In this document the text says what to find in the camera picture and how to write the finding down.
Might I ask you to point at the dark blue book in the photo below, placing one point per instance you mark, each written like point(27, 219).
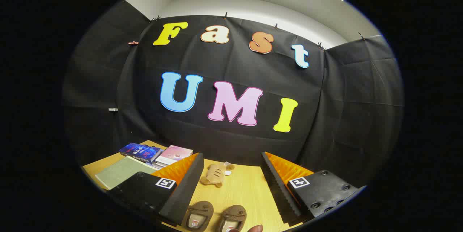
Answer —
point(141, 151)

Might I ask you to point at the red cloth clip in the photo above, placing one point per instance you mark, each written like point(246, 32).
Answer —
point(133, 43)

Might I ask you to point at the green fabric storage box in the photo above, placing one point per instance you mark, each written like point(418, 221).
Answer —
point(123, 172)

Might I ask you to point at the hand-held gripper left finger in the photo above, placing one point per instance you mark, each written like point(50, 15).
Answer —
point(186, 188)

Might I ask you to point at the white paperback book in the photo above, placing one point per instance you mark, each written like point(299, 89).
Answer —
point(159, 165)

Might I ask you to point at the tan bread-shaped plush toy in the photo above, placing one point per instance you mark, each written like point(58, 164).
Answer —
point(215, 174)

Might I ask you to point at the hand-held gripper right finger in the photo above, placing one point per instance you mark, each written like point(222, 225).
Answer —
point(278, 192)

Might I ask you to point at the brown fuzzy shoe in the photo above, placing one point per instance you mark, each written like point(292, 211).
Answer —
point(202, 208)
point(237, 212)

